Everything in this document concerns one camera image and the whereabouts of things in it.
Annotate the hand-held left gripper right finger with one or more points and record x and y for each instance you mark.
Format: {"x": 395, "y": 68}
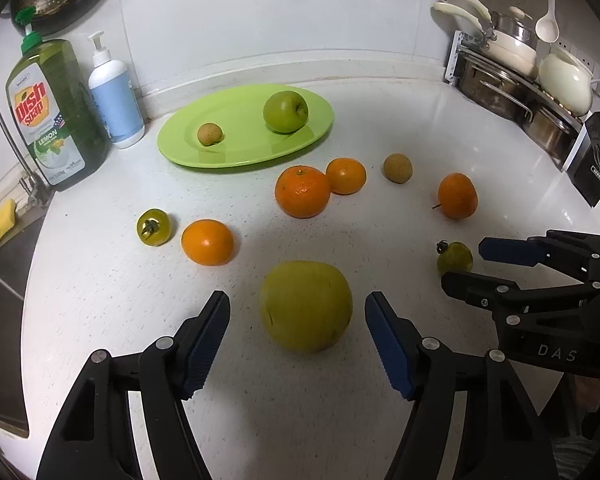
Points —
{"x": 387, "y": 345}

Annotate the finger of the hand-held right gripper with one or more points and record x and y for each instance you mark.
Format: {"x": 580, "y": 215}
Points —
{"x": 475, "y": 290}
{"x": 505, "y": 251}

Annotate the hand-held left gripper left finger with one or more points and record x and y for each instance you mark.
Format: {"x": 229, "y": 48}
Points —
{"x": 207, "y": 345}

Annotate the green tomato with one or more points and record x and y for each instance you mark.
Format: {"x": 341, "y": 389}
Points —
{"x": 153, "y": 227}
{"x": 455, "y": 259}

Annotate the small orange mandarin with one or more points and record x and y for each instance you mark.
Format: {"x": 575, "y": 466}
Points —
{"x": 457, "y": 196}
{"x": 207, "y": 242}
{"x": 347, "y": 176}

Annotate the yellow-green large apple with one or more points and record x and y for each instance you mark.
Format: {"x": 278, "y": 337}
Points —
{"x": 305, "y": 307}

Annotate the small brown round fruit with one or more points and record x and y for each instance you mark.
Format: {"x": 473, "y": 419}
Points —
{"x": 397, "y": 168}
{"x": 210, "y": 135}

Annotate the large orange mandarin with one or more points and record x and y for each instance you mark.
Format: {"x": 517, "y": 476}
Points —
{"x": 302, "y": 192}

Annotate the green oval plate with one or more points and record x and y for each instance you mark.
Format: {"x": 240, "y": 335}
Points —
{"x": 240, "y": 150}

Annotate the person's right hand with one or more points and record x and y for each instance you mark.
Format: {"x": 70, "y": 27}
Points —
{"x": 582, "y": 390}

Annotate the small steel pot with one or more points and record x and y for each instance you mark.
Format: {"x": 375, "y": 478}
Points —
{"x": 550, "y": 132}

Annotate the large steel pot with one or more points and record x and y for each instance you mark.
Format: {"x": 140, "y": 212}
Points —
{"x": 485, "y": 85}

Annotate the white ceramic pot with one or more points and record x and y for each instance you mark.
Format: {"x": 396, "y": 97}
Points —
{"x": 565, "y": 80}

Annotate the white pot rack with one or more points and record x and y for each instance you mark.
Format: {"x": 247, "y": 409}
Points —
{"x": 452, "y": 60}

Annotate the steel sink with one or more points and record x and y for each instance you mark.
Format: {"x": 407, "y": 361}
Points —
{"x": 0, "y": 310}

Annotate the white ladle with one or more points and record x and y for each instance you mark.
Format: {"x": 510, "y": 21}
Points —
{"x": 547, "y": 27}

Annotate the metal faucet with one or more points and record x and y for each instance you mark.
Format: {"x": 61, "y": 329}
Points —
{"x": 30, "y": 185}

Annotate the yellow sponge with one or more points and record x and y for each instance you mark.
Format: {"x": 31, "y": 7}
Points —
{"x": 3, "y": 220}

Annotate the green apple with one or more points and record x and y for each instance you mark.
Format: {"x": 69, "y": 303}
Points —
{"x": 285, "y": 111}

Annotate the white pump bottle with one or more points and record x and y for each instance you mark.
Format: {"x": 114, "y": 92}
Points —
{"x": 115, "y": 105}

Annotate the green dish soap bottle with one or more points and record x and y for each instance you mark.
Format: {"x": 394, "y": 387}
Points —
{"x": 55, "y": 110}

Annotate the white wall socket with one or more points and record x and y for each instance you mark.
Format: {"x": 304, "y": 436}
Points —
{"x": 587, "y": 62}

